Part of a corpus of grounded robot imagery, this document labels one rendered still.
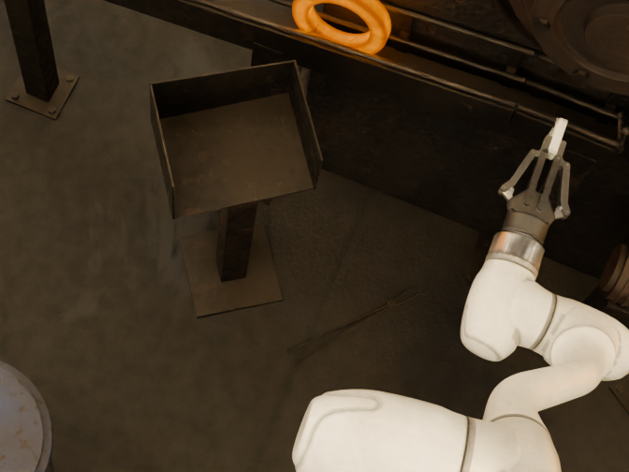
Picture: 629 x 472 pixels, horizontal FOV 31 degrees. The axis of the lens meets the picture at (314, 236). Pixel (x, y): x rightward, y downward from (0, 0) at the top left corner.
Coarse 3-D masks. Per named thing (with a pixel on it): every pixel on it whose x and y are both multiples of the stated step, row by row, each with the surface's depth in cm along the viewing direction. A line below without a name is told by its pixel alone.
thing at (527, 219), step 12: (516, 204) 196; (516, 216) 193; (528, 216) 193; (540, 216) 196; (552, 216) 196; (504, 228) 194; (516, 228) 192; (528, 228) 192; (540, 228) 193; (540, 240) 193
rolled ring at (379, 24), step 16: (304, 0) 206; (320, 0) 204; (336, 0) 202; (352, 0) 201; (368, 0) 201; (304, 16) 210; (368, 16) 203; (384, 16) 204; (320, 32) 214; (336, 32) 215; (368, 32) 212; (384, 32) 205; (368, 48) 211
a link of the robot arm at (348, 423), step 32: (320, 416) 136; (352, 416) 135; (384, 416) 135; (416, 416) 135; (448, 416) 137; (320, 448) 134; (352, 448) 133; (384, 448) 133; (416, 448) 133; (448, 448) 133
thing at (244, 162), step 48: (192, 96) 207; (240, 96) 211; (288, 96) 214; (192, 144) 210; (240, 144) 210; (288, 144) 211; (192, 192) 207; (240, 192) 207; (288, 192) 207; (192, 240) 266; (240, 240) 241; (192, 288) 261; (240, 288) 262
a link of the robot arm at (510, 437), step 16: (512, 416) 145; (480, 432) 136; (496, 432) 137; (512, 432) 139; (528, 432) 141; (544, 432) 144; (480, 448) 134; (496, 448) 135; (512, 448) 136; (528, 448) 137; (544, 448) 139; (464, 464) 133; (480, 464) 133; (496, 464) 133; (512, 464) 134; (528, 464) 134; (544, 464) 135; (560, 464) 142
